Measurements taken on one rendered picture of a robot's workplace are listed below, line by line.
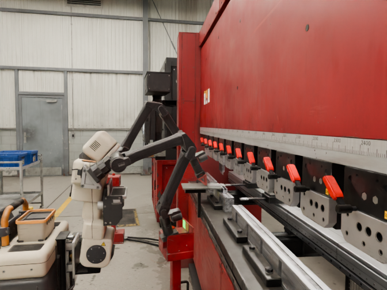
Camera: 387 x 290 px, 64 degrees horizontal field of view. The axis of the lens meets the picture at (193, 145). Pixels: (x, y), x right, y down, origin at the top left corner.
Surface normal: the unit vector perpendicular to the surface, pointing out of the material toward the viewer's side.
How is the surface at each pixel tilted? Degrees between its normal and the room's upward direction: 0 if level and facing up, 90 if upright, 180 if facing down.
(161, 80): 90
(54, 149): 90
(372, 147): 90
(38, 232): 92
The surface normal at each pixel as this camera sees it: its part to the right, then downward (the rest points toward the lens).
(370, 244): -0.99, 0.00
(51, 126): 0.18, 0.07
